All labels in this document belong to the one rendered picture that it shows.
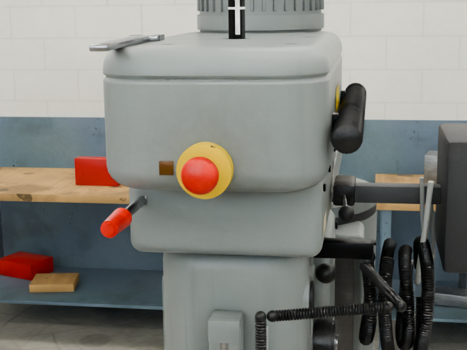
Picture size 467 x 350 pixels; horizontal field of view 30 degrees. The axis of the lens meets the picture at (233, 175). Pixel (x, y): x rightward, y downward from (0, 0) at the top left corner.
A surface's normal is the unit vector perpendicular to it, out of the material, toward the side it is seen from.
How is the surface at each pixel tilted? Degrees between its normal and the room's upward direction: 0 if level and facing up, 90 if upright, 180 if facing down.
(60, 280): 0
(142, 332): 0
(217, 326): 90
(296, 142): 90
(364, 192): 90
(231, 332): 90
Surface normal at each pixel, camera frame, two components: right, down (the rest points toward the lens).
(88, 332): -0.01, -0.98
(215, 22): -0.71, 0.15
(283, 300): 0.32, 0.18
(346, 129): -0.16, 0.20
